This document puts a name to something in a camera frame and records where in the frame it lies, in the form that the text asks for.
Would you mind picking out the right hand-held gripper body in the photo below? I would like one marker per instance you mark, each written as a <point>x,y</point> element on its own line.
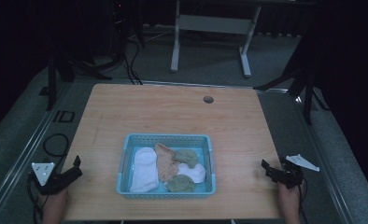
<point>292,174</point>

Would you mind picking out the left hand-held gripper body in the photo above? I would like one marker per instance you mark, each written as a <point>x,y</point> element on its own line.
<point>49,183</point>

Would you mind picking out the light blue plastic basket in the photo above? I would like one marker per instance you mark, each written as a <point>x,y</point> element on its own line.
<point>127,174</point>

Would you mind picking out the large white sock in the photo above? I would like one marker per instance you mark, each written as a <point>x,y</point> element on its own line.
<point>145,171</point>

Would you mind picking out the small white sock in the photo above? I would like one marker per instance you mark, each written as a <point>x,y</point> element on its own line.
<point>193,173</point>

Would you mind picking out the green sock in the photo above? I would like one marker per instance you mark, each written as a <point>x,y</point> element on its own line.
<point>180,184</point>
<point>186,157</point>

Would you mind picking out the peach sock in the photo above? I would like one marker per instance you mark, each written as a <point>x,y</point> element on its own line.
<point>166,163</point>

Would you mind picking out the person's left hand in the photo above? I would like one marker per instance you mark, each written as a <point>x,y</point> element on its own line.
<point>53,199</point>

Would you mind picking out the person's right hand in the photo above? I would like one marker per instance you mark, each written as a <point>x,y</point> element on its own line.
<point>288,197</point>

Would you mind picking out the black metal stand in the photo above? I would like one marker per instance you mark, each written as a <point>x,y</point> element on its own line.
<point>308,93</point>
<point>52,81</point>

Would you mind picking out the grey table grommet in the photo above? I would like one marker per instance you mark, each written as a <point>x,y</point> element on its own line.
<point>208,99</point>

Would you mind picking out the metal floor rail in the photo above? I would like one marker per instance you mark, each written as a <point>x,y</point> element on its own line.
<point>325,168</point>
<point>179,83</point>
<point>23,152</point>

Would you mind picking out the white metal desk frame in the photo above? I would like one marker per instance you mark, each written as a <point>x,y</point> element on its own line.
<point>213,24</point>

